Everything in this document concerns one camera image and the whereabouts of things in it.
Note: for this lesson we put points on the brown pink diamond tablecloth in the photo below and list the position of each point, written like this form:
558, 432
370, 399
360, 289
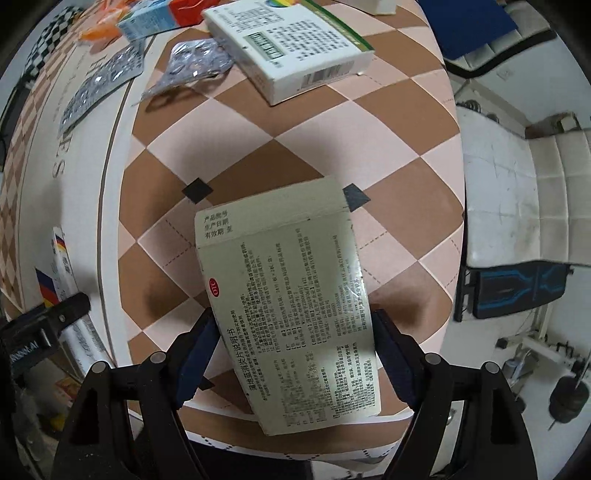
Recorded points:
295, 152

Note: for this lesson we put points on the flat silver blister pack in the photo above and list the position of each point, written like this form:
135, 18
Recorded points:
101, 83

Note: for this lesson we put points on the white chair with black trim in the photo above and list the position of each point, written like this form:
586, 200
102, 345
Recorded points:
531, 32

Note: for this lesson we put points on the black weight plate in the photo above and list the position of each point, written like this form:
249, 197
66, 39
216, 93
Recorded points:
568, 399

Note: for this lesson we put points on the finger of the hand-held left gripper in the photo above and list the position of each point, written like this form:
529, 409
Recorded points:
74, 309

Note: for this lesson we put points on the long white striped box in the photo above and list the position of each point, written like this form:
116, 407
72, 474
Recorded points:
69, 279

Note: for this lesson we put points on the blue cushion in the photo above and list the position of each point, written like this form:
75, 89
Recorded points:
461, 27

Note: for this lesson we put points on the black blue floor device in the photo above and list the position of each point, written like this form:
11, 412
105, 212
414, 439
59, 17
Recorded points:
512, 288

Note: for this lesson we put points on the crumpled silver blister pack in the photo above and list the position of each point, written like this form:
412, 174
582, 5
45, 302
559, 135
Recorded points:
194, 60

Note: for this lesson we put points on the white padded chair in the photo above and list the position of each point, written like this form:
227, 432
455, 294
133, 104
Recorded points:
508, 184

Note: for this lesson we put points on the white green medicine box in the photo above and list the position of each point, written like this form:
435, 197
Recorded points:
295, 41

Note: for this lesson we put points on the orange wrapper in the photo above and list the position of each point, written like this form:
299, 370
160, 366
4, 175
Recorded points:
101, 32

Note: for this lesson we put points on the white text-printed medicine box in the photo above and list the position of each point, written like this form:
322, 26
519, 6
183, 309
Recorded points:
286, 300

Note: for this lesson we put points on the small white box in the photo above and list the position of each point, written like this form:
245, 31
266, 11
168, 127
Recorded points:
378, 5

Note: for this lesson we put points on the black white checkered cloth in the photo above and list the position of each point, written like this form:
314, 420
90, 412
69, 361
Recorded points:
46, 46

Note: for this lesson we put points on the red carton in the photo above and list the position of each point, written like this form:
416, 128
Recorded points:
189, 11

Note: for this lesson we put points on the blue white carton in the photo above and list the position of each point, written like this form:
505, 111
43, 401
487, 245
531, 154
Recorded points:
147, 21

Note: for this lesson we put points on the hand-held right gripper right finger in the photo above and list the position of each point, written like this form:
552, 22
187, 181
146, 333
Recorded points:
397, 364

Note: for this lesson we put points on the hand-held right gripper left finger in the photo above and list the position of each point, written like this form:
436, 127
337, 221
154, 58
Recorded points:
198, 362

